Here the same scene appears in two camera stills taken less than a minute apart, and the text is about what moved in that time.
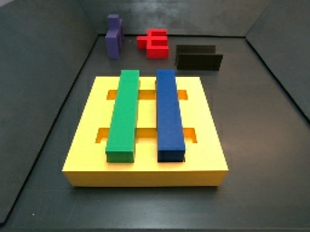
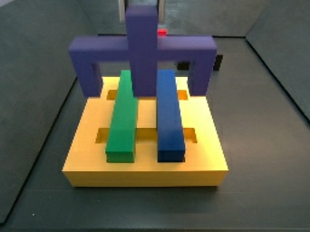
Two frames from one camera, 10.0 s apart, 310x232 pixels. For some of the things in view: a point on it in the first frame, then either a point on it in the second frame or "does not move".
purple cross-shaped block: (114, 37) -> (145, 49)
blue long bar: (170, 124) does not move
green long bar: (121, 149) does not move
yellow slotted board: (202, 169) does not move
